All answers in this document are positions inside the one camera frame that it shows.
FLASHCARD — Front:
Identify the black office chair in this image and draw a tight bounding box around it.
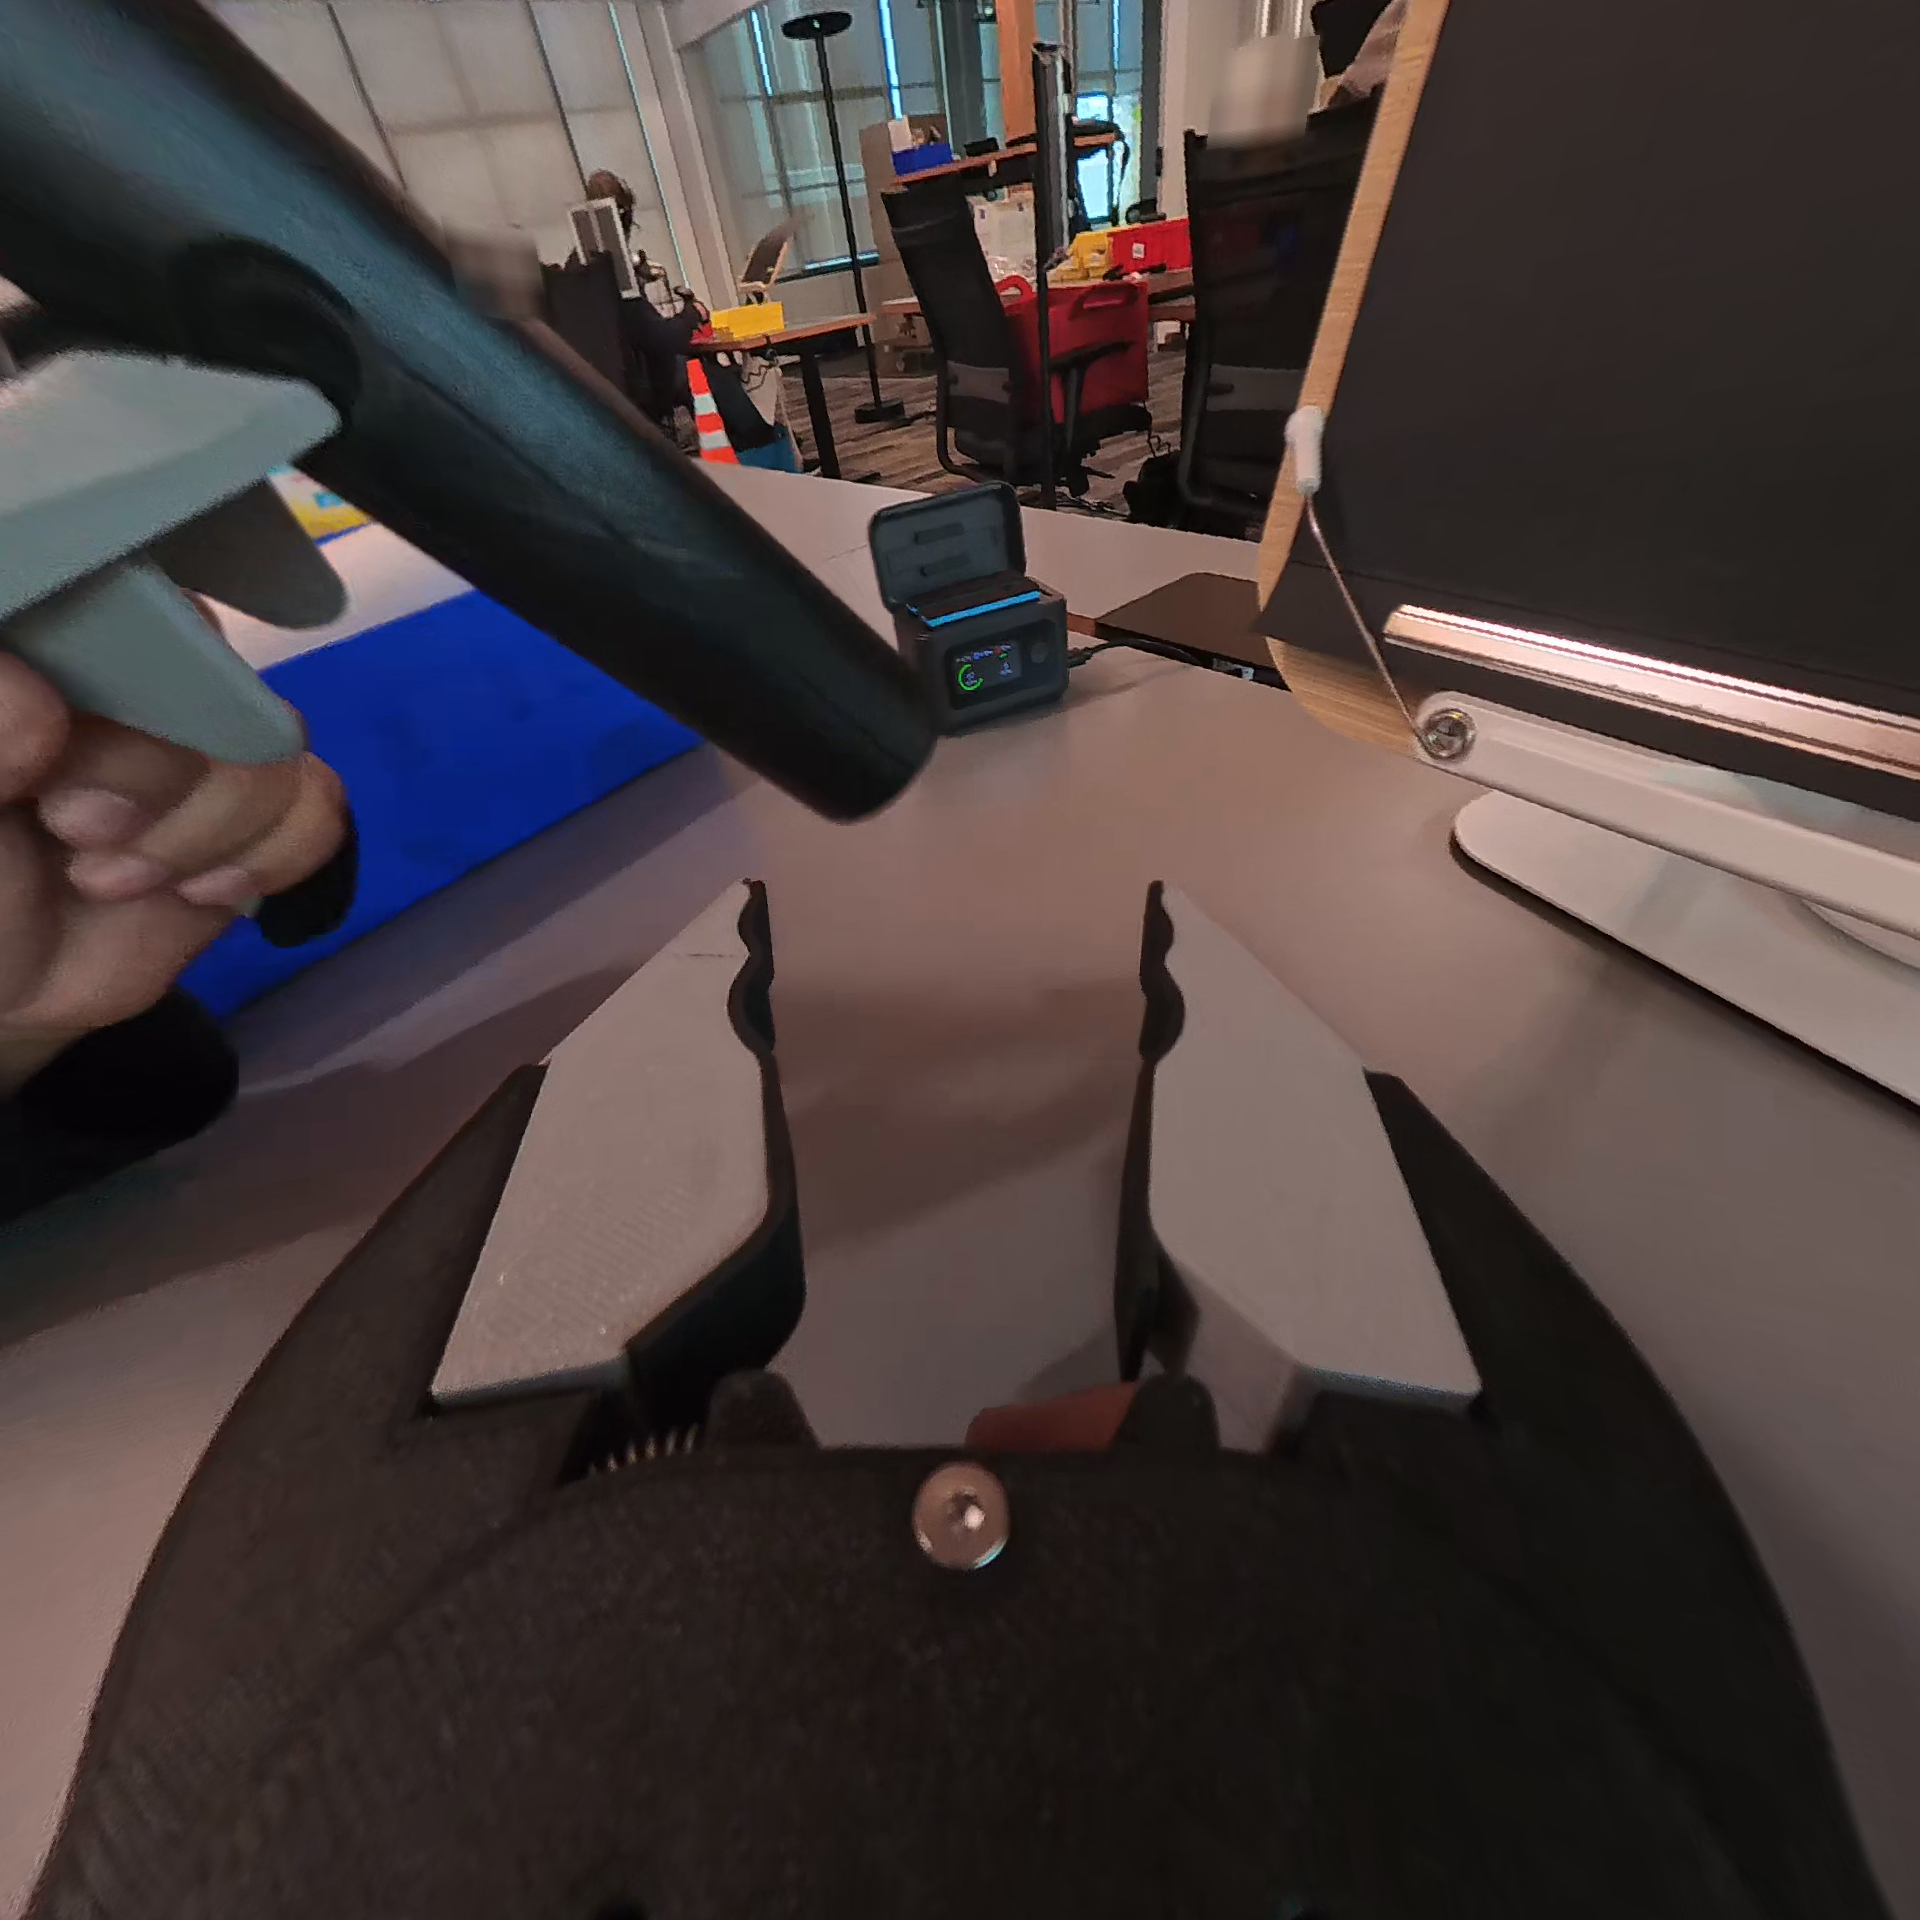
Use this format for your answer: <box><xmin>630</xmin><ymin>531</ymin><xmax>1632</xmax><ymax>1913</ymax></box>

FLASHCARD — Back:
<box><xmin>878</xmin><ymin>181</ymin><xmax>1149</xmax><ymax>501</ymax></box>
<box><xmin>1174</xmin><ymin>128</ymin><xmax>1373</xmax><ymax>540</ymax></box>

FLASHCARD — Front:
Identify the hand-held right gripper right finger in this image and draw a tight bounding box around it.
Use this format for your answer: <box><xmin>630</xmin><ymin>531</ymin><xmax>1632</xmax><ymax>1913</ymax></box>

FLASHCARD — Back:
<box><xmin>1117</xmin><ymin>883</ymin><xmax>1483</xmax><ymax>1453</ymax></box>

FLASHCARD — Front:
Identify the blue plastic bin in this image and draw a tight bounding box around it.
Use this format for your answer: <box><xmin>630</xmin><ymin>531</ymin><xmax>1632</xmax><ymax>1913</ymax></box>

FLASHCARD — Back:
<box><xmin>176</xmin><ymin>464</ymin><xmax>706</xmax><ymax>1021</ymax></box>

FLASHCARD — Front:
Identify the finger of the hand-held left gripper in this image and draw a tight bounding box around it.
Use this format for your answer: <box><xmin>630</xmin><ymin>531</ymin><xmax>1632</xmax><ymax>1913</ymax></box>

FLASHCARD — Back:
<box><xmin>153</xmin><ymin>480</ymin><xmax>356</xmax><ymax>634</ymax></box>
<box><xmin>0</xmin><ymin>352</ymin><xmax>346</xmax><ymax>771</ymax></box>

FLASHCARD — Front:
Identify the wood-edged office desk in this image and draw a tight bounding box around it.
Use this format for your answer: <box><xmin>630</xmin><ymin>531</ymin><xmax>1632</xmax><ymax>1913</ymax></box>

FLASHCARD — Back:
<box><xmin>681</xmin><ymin>311</ymin><xmax>881</xmax><ymax>480</ymax></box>

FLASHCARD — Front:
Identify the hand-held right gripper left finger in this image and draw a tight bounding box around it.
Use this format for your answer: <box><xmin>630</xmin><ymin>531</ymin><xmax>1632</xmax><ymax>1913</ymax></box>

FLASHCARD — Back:
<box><xmin>430</xmin><ymin>880</ymin><xmax>806</xmax><ymax>1409</ymax></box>

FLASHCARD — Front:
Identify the black flat device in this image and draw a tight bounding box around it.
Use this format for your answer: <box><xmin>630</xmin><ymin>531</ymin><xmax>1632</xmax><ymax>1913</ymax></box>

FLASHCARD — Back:
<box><xmin>1094</xmin><ymin>573</ymin><xmax>1292</xmax><ymax>691</ymax></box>

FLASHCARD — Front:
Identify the person's left hand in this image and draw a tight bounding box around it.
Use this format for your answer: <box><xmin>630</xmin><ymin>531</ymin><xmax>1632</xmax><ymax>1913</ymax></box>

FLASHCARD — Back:
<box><xmin>0</xmin><ymin>592</ymin><xmax>353</xmax><ymax>1087</ymax></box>

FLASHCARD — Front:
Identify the red plastic tote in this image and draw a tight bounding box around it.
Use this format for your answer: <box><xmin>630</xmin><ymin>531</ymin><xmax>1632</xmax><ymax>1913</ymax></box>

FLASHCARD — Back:
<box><xmin>990</xmin><ymin>274</ymin><xmax>1155</xmax><ymax>441</ymax></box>

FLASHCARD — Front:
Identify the black floor lamp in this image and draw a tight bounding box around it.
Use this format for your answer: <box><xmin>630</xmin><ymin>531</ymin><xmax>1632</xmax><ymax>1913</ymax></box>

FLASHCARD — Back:
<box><xmin>780</xmin><ymin>8</ymin><xmax>902</xmax><ymax>427</ymax></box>

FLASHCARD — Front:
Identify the black board on white stand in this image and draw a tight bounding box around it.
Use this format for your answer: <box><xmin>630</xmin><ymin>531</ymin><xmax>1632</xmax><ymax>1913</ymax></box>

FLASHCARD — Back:
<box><xmin>1257</xmin><ymin>0</ymin><xmax>1920</xmax><ymax>1108</ymax></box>

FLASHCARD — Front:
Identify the black battery charging case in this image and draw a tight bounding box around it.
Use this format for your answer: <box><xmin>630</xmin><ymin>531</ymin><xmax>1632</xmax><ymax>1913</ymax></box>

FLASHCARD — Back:
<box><xmin>867</xmin><ymin>482</ymin><xmax>1072</xmax><ymax>736</ymax></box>

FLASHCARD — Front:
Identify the thin steel tether wire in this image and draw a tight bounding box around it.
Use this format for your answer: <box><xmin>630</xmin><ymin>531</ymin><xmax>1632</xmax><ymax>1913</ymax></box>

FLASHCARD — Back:
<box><xmin>1282</xmin><ymin>404</ymin><xmax>1481</xmax><ymax>765</ymax></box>

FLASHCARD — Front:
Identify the long black plastic tool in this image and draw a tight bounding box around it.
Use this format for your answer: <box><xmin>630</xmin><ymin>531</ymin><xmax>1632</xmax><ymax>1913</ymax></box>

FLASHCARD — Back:
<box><xmin>0</xmin><ymin>0</ymin><xmax>940</xmax><ymax>825</ymax></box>

